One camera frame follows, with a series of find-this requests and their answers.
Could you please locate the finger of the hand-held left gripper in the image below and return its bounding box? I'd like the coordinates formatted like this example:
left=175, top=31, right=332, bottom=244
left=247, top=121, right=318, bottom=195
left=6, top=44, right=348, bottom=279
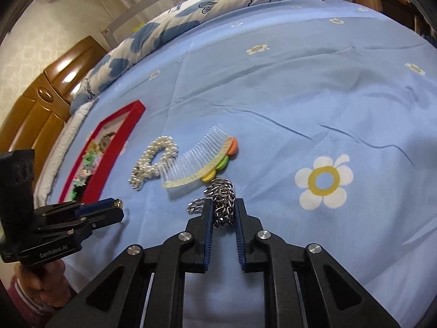
left=78, top=208, right=125, bottom=236
left=73, top=197, right=123, bottom=220

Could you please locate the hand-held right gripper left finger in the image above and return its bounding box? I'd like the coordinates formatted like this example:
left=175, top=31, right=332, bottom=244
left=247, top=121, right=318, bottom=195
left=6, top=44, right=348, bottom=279
left=44, top=198, right=216, bottom=328

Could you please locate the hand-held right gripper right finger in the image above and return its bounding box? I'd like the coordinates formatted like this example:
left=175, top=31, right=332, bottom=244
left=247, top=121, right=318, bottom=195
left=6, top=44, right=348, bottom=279
left=234, top=197, right=401, bottom=328

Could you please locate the silver chain bracelet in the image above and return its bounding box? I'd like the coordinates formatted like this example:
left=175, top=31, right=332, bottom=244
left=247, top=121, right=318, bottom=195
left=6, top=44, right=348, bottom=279
left=187, top=178, right=237, bottom=229

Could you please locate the grey wrist watch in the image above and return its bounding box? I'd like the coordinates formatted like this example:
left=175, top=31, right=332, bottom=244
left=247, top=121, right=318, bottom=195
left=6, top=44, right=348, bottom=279
left=97, top=133, right=117, bottom=151

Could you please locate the red jewelry tray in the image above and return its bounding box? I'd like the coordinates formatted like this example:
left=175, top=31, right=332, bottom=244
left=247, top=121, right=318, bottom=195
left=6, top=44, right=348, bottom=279
left=58, top=100, right=147, bottom=204

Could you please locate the person's left forearm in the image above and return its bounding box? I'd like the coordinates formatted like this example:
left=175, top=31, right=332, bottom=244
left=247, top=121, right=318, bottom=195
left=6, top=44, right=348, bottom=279
left=5, top=275, right=77, bottom=328

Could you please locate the person's left hand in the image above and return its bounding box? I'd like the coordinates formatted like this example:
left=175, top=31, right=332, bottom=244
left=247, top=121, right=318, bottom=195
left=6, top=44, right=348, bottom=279
left=14, top=259, right=74, bottom=307

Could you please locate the clear flower hair comb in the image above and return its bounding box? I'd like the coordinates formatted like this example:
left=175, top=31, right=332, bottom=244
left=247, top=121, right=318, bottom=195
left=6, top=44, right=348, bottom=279
left=161, top=125, right=240, bottom=190

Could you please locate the wooden headboard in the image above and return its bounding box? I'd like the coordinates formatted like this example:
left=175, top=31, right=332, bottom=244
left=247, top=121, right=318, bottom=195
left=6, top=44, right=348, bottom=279
left=0, top=36, right=110, bottom=151

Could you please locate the blue white patterned pillow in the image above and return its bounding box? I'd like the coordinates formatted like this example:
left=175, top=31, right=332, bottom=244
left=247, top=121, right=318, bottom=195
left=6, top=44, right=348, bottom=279
left=70, top=0, right=354, bottom=115

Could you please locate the pearl bracelet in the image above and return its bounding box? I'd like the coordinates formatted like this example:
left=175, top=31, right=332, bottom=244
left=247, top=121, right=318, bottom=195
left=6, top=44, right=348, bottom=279
left=128, top=136, right=179, bottom=192

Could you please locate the white bed rail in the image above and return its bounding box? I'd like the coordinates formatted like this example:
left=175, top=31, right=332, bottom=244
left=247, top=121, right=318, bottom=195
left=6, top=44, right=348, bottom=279
left=99, top=0, right=246, bottom=52

